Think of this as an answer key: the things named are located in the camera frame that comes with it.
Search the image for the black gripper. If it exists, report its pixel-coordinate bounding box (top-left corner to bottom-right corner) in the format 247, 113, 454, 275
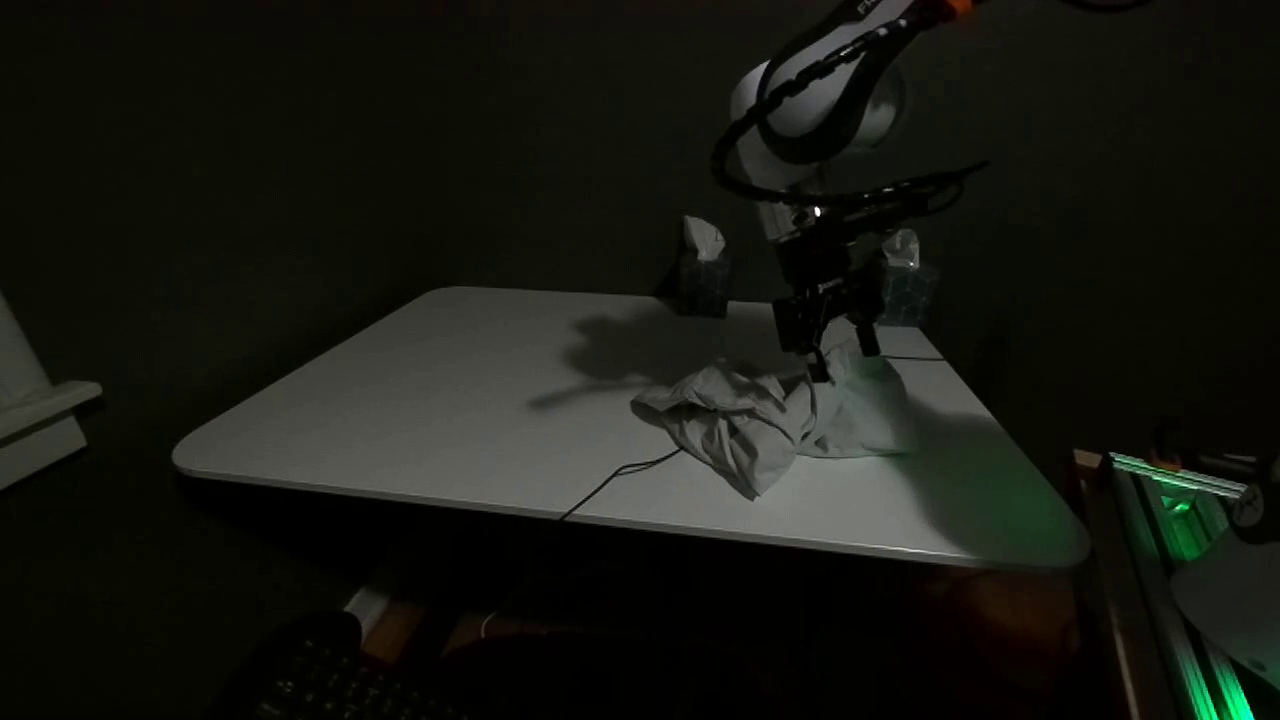
772, 226, 884, 386

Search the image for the green lit metal frame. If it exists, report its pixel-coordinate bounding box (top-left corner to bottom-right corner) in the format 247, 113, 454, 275
1070, 450, 1280, 720

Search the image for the black keyboard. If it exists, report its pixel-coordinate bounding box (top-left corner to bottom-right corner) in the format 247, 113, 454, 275
210, 614, 467, 720

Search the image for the dark tissue box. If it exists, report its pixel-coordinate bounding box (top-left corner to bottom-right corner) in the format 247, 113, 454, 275
667, 215, 732, 318

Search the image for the white shelf at left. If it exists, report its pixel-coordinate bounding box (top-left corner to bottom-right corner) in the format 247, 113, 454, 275
0, 296, 102, 491

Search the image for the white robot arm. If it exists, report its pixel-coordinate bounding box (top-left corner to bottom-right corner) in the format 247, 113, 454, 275
711, 0, 980, 379

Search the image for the grey shirt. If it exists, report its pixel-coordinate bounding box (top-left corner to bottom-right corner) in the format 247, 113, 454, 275
628, 353, 924, 506

